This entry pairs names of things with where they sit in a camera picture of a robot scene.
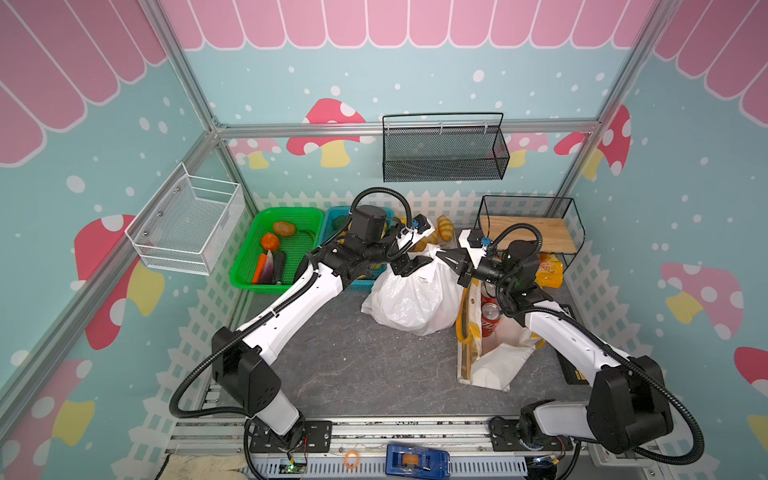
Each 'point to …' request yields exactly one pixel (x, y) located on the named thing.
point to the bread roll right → (446, 228)
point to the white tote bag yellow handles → (493, 361)
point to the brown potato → (284, 229)
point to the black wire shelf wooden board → (560, 226)
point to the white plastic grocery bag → (426, 301)
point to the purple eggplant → (268, 272)
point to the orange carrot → (260, 266)
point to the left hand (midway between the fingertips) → (421, 251)
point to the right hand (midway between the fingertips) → (439, 252)
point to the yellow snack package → (550, 271)
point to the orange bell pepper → (270, 241)
